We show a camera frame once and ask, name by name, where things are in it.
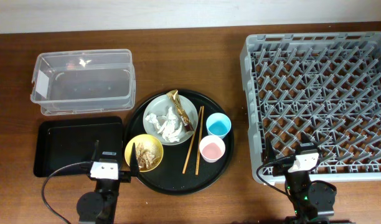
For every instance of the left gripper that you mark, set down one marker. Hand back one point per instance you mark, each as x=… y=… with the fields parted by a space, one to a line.
x=124 y=176

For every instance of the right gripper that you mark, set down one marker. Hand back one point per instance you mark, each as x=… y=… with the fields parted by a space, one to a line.
x=269 y=155

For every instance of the food scraps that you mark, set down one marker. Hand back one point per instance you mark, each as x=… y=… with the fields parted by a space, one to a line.
x=148 y=155

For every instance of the yellow bowl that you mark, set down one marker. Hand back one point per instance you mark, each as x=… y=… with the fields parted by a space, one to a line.
x=143 y=138

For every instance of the white tissue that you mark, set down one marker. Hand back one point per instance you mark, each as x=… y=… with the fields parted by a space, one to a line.
x=167 y=127

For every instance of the grey plate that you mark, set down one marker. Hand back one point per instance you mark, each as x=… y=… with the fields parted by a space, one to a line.
x=160 y=108

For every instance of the blue cup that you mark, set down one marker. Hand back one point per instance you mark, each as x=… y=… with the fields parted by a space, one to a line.
x=218 y=124

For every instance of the pink cup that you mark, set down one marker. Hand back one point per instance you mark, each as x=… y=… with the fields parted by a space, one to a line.
x=212 y=148

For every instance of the gold snack wrapper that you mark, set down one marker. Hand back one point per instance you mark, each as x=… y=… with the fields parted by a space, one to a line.
x=175 y=98

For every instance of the wooden chopstick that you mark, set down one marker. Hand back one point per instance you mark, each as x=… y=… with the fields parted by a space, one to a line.
x=199 y=140
x=191 y=144

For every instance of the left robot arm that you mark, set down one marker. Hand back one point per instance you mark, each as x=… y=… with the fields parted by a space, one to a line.
x=99 y=206

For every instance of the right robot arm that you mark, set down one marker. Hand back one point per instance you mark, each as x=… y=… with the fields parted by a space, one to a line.
x=312 y=201

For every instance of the grey dishwasher rack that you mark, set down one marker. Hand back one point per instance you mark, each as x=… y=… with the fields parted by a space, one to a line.
x=326 y=85

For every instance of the black rectangular tray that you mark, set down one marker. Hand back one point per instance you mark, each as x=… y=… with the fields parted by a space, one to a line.
x=64 y=142

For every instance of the clear plastic bin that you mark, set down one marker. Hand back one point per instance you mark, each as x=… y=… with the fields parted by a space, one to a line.
x=84 y=81

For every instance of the round black tray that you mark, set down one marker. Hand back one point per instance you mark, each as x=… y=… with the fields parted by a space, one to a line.
x=167 y=177

